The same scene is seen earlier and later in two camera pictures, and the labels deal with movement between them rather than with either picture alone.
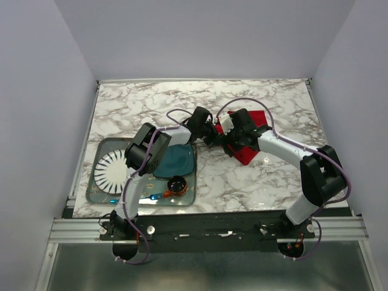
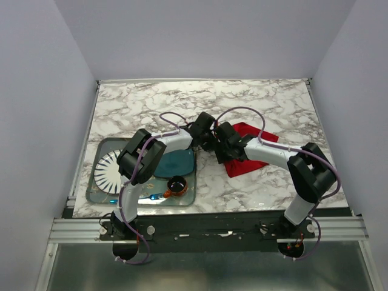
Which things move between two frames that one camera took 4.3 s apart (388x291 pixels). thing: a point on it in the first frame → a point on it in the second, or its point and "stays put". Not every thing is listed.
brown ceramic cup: (176, 186) stays put
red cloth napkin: (243, 153) → (238, 167)
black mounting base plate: (205, 231) stays put
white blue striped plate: (111, 173) stays put
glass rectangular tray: (152, 185) stays put
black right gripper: (224, 140) → (220, 156)
